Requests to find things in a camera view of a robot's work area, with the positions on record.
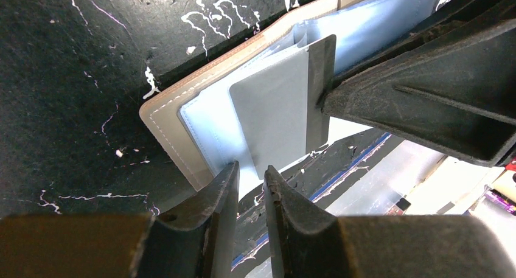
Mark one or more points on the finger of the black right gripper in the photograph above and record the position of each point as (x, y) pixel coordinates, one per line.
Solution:
(448, 16)
(455, 94)

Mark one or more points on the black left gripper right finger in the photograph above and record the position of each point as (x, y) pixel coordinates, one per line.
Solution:
(307, 241)

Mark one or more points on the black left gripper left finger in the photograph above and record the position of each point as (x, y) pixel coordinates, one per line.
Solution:
(193, 239)

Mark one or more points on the grey striped credit card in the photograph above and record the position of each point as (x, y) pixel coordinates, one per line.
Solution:
(278, 106)

